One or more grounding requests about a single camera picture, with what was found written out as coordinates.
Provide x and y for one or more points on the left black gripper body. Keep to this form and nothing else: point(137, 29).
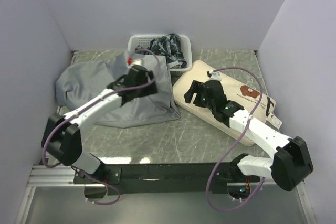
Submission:
point(150, 89)

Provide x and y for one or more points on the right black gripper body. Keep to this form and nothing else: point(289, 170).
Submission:
point(200, 100)

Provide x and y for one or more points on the cream pillow with bear print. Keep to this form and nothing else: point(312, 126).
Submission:
point(233, 89)

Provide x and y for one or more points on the grey pillowcase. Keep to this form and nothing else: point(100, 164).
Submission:
point(83, 81)

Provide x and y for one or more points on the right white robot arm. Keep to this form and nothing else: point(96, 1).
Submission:
point(288, 162)

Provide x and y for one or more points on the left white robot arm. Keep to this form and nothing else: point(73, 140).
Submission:
point(62, 135)

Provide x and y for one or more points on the white plastic basket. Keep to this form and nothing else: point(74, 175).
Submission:
point(144, 40)

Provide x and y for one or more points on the dark patterned cloth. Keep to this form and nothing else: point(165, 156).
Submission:
point(168, 46)

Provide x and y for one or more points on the black base beam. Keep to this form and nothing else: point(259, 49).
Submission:
point(119, 179)

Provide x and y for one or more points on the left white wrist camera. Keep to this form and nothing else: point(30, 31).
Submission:
point(134, 61)

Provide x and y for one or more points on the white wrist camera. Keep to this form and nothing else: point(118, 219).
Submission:
point(214, 75)
point(134, 61)

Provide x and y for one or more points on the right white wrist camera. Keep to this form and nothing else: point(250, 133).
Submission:
point(214, 75)

